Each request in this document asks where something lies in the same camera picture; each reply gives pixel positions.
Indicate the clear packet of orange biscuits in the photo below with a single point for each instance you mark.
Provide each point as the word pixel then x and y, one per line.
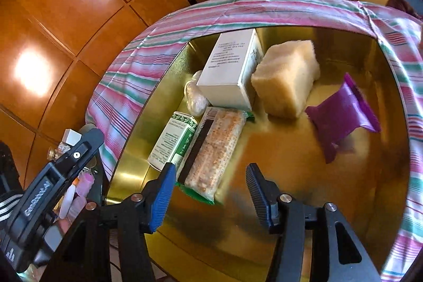
pixel 211 153

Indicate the gold metal tin box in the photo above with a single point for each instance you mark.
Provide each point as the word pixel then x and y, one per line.
pixel 330 189

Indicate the person's left forearm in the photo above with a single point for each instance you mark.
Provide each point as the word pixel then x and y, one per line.
pixel 8 176

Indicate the pink green striped tablecloth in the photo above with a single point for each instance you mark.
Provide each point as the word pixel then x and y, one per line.
pixel 165 31

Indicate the small white box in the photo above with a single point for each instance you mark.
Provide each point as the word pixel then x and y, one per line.
pixel 72 136

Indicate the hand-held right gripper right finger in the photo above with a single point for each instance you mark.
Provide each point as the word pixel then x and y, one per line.
pixel 261 199

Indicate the yellow sponge block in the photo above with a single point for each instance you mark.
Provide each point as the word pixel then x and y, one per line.
pixel 284 80

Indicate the plastic white ball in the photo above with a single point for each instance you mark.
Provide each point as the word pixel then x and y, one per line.
pixel 195 97

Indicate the dark red cloth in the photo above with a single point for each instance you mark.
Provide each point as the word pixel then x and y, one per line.
pixel 403 4

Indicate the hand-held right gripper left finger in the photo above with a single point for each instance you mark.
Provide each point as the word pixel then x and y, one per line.
pixel 160 202

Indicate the glass bottle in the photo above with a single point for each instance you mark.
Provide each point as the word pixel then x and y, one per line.
pixel 55 153

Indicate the wooden panel cabinet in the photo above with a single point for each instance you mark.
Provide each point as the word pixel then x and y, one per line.
pixel 66 4

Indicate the purple snack packet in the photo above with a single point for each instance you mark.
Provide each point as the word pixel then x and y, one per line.
pixel 337 116

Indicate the tall white carton box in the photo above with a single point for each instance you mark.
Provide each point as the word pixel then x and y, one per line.
pixel 224 70

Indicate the green white carton box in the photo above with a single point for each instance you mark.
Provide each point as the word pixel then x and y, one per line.
pixel 172 140

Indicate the pink roller pack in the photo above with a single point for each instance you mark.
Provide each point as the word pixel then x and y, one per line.
pixel 86 184

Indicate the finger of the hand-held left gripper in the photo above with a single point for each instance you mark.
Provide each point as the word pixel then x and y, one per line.
pixel 86 146

